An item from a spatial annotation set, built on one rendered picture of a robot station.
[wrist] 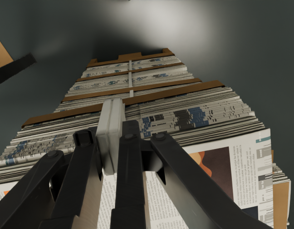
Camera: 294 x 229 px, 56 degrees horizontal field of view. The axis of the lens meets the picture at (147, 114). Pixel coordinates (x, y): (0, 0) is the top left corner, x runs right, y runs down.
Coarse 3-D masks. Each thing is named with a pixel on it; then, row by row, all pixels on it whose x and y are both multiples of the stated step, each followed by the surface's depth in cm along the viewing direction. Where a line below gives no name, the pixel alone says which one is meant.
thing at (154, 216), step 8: (136, 104) 50; (128, 112) 46; (136, 112) 46; (104, 176) 34; (112, 176) 34; (104, 184) 34; (112, 184) 35; (112, 192) 35; (152, 192) 35; (112, 200) 35; (152, 200) 36; (112, 208) 36; (152, 208) 36; (152, 216) 37; (152, 224) 37; (160, 224) 37
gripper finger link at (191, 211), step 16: (160, 144) 15; (176, 144) 15; (176, 160) 13; (192, 160) 13; (160, 176) 16; (176, 176) 12; (192, 176) 12; (208, 176) 12; (176, 192) 13; (192, 192) 11; (208, 192) 11; (224, 192) 11; (176, 208) 14; (192, 208) 11; (208, 208) 10; (224, 208) 10; (192, 224) 12; (208, 224) 10; (224, 224) 9; (240, 224) 9; (256, 224) 9
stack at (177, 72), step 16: (112, 64) 116; (128, 64) 113; (144, 64) 106; (160, 64) 104; (80, 80) 95; (96, 80) 90; (112, 80) 88; (128, 80) 86; (144, 80) 82; (160, 80) 80; (176, 80) 78; (96, 96) 74; (112, 96) 70; (128, 96) 69
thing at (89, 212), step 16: (80, 144) 16; (80, 160) 15; (64, 176) 13; (80, 176) 13; (96, 176) 15; (64, 192) 12; (80, 192) 12; (96, 192) 14; (64, 208) 11; (80, 208) 11; (96, 208) 14; (48, 224) 10; (64, 224) 10; (80, 224) 11; (96, 224) 13
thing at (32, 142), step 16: (96, 112) 50; (32, 128) 48; (48, 128) 46; (64, 128) 45; (80, 128) 43; (16, 144) 42; (32, 144) 42; (48, 144) 40; (64, 144) 40; (0, 160) 38; (16, 160) 38; (32, 160) 38; (0, 176) 35; (16, 176) 34; (0, 192) 33
